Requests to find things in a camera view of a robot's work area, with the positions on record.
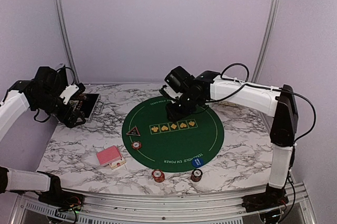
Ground single orange poker chip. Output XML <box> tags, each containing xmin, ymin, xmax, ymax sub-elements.
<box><xmin>132</xmin><ymin>141</ymin><xmax>142</xmax><ymax>149</ymax></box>

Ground round green poker mat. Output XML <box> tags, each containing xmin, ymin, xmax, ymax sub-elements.
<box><xmin>122</xmin><ymin>96</ymin><xmax>225</xmax><ymax>172</ymax></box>

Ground right aluminium frame post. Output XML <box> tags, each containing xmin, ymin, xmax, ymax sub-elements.
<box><xmin>251</xmin><ymin>0</ymin><xmax>280</xmax><ymax>83</ymax></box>

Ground red playing card deck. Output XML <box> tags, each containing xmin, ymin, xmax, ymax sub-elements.
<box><xmin>96</xmin><ymin>146</ymin><xmax>122</xmax><ymax>166</ymax></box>

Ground triangular all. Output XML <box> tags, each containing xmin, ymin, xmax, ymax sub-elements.
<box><xmin>126</xmin><ymin>126</ymin><xmax>141</xmax><ymax>137</ymax></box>

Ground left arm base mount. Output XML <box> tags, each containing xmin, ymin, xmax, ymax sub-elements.
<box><xmin>38</xmin><ymin>172</ymin><xmax>84</xmax><ymax>209</ymax></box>

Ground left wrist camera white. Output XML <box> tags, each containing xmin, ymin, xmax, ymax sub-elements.
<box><xmin>60</xmin><ymin>84</ymin><xmax>79</xmax><ymax>105</ymax></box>

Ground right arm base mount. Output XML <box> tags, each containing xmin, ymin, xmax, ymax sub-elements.
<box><xmin>242</xmin><ymin>184</ymin><xmax>289</xmax><ymax>212</ymax></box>

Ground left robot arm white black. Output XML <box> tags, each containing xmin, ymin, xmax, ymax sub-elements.
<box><xmin>1</xmin><ymin>64</ymin><xmax>86</xmax><ymax>206</ymax></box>

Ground aluminium frame post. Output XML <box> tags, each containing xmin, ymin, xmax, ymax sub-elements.
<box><xmin>54</xmin><ymin>0</ymin><xmax>79</xmax><ymax>83</ymax></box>
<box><xmin>251</xmin><ymin>0</ymin><xmax>280</xmax><ymax>83</ymax></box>

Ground aluminium front rail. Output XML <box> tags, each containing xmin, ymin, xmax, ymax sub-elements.
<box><xmin>10</xmin><ymin>181</ymin><xmax>316</xmax><ymax>224</ymax></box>

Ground left aluminium frame post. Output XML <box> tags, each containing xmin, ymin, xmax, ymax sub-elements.
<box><xmin>54</xmin><ymin>0</ymin><xmax>79</xmax><ymax>83</ymax></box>

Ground aluminium poker case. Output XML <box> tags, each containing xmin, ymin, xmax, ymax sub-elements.
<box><xmin>68</xmin><ymin>93</ymin><xmax>105</xmax><ymax>123</ymax></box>

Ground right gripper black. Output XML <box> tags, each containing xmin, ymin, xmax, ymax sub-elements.
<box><xmin>165</xmin><ymin>92</ymin><xmax>201</xmax><ymax>123</ymax></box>

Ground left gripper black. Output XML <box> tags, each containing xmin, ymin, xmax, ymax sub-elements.
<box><xmin>33</xmin><ymin>91</ymin><xmax>85</xmax><ymax>128</ymax></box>

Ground playing card box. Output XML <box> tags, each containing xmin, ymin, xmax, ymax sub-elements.
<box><xmin>109</xmin><ymin>157</ymin><xmax>126</xmax><ymax>169</ymax></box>

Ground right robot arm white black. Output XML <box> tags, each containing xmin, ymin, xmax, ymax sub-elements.
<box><xmin>160</xmin><ymin>66</ymin><xmax>299</xmax><ymax>207</ymax></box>

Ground orange poker chip stack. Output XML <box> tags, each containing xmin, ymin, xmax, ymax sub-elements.
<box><xmin>152</xmin><ymin>169</ymin><xmax>165</xmax><ymax>182</ymax></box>

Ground blue small blind button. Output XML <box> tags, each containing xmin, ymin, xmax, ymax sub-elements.
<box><xmin>192</xmin><ymin>157</ymin><xmax>204</xmax><ymax>168</ymax></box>

